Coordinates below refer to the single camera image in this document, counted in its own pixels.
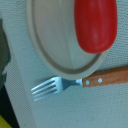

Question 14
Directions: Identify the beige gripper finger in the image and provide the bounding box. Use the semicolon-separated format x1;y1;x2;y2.
0;19;11;89

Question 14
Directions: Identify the red toy tomato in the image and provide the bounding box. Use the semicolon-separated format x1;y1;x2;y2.
74;0;118;53

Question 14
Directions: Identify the round wooden plate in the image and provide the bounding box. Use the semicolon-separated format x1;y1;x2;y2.
26;0;108;80

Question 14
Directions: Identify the yellow butter box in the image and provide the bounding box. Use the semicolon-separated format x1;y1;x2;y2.
0;116;12;128

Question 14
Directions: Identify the woven beige placemat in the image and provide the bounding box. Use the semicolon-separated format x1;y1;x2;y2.
0;0;128;128

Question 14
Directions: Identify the wooden handled fork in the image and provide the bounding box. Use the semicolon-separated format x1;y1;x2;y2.
31;66;128;101

